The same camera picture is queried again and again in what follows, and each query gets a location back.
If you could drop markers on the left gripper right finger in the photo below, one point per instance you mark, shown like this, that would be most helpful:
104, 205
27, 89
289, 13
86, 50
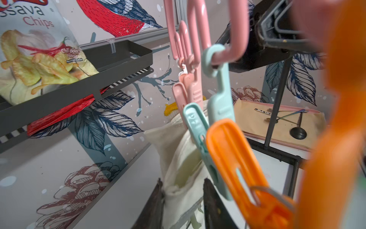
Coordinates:
216, 214

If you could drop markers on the mint green clothespin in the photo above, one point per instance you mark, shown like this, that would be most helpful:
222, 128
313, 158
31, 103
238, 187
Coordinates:
220, 106

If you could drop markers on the silver spoon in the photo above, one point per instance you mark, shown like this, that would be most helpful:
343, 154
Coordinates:
297, 112

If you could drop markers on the pink clip hanger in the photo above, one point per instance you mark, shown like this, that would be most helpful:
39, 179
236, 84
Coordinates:
206, 43

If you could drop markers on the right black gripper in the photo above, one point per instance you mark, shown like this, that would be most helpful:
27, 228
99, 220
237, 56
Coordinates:
272, 36

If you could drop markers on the black ladle spoon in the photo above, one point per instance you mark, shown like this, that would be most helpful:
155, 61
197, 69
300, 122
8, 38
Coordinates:
298, 132

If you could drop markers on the red cassava chips bag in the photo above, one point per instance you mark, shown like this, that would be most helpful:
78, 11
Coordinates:
39, 54

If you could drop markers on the tan pink-edged placemat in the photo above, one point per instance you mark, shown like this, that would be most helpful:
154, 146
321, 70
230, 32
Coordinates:
255, 124

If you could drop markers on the dark wall basket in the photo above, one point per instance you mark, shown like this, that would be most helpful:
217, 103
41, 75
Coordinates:
120, 63

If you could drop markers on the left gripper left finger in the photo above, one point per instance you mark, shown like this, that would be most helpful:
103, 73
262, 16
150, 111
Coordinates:
152, 214

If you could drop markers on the black clothes rack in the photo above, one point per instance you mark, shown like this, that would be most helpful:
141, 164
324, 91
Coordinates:
300, 83

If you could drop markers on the orange clothespin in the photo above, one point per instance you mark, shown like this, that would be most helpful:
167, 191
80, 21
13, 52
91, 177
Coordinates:
327, 182

